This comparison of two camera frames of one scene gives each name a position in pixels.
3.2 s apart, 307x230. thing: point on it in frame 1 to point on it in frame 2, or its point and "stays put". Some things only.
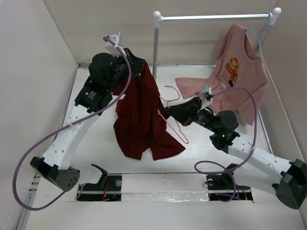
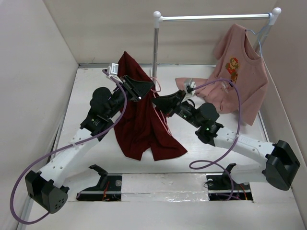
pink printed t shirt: x=234 y=67 stays put
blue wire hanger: x=270 y=13 stays put
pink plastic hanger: x=171 y=100 to x=166 y=127
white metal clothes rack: x=273 y=16 stays put
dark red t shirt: x=141 y=119 stays put
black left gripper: x=136 y=63 to x=136 y=89
